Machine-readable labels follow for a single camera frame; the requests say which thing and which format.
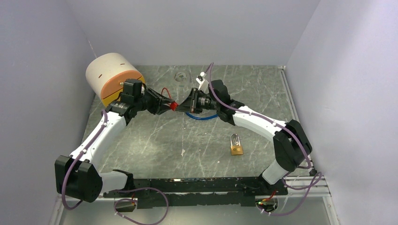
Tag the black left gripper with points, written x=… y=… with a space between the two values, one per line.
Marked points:
x=158 y=107

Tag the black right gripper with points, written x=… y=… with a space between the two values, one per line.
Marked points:
x=190 y=104

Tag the red cable padlock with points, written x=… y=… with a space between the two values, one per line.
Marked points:
x=172 y=105

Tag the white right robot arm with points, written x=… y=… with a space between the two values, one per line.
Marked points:
x=291 y=145

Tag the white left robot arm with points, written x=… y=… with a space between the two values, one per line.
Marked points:
x=77 y=174

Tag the white cylinder with coloured lid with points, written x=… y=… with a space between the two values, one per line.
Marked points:
x=106 y=74

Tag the brass padlock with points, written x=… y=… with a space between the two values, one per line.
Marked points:
x=236 y=147

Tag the blue cable lock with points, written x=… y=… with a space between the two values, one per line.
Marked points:
x=201 y=118

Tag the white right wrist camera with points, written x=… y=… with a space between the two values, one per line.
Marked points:
x=203 y=82

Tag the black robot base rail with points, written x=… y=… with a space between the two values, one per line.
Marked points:
x=243 y=191

